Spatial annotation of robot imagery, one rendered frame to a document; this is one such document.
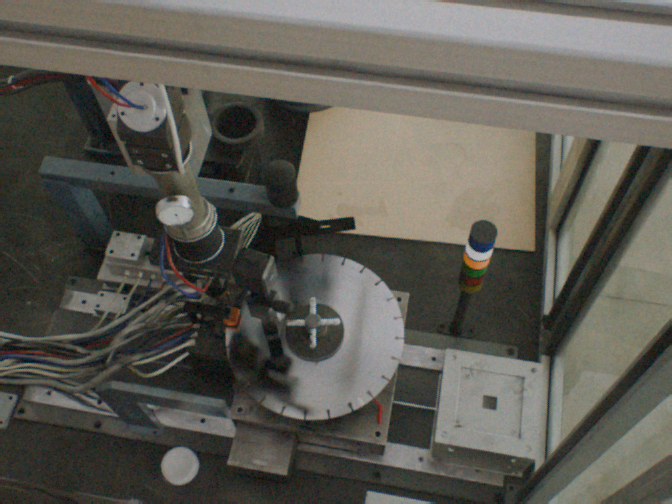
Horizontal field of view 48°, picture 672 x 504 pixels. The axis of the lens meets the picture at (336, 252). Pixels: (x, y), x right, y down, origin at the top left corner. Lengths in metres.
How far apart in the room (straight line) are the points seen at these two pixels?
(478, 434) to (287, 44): 1.17
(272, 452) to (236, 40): 1.23
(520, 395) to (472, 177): 0.60
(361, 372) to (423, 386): 0.24
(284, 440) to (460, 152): 0.82
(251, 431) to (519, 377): 0.52
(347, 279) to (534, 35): 1.19
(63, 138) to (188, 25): 1.74
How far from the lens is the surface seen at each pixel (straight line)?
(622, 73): 0.28
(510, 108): 0.29
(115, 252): 1.62
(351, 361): 1.38
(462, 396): 1.42
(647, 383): 0.83
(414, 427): 1.55
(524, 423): 1.42
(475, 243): 1.27
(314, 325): 1.35
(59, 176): 1.57
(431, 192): 1.79
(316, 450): 1.53
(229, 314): 1.40
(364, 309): 1.42
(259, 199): 1.44
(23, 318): 1.79
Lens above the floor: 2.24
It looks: 61 degrees down
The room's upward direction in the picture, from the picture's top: 4 degrees counter-clockwise
